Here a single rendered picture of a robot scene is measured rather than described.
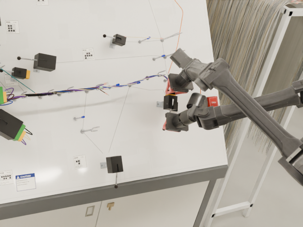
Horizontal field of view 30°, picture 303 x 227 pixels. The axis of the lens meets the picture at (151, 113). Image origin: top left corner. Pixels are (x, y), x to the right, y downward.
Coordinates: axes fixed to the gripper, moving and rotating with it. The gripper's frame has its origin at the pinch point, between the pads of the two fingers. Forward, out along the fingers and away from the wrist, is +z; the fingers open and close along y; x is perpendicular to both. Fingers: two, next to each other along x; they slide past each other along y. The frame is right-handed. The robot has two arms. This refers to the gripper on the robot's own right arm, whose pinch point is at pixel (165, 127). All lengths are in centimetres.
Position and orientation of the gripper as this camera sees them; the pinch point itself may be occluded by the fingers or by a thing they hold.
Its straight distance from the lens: 231.9
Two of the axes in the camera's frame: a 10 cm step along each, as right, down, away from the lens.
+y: -8.5, -1.4, -5.0
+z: -5.2, 2.6, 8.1
